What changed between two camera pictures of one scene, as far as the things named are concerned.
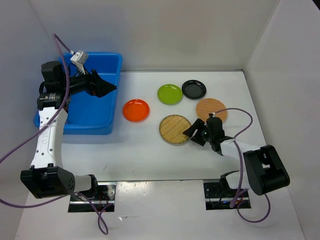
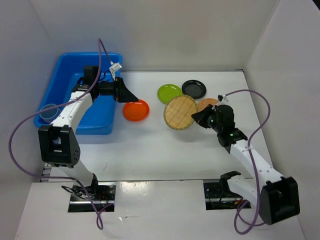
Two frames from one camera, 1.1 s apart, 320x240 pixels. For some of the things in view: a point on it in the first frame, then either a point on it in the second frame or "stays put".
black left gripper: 95,85 to 122,94
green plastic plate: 170,94 stays put
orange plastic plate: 135,110 stays put
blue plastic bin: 88,114 stays put
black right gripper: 197,124 to 200,116
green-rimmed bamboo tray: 171,129 to 178,111
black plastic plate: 193,89 stays put
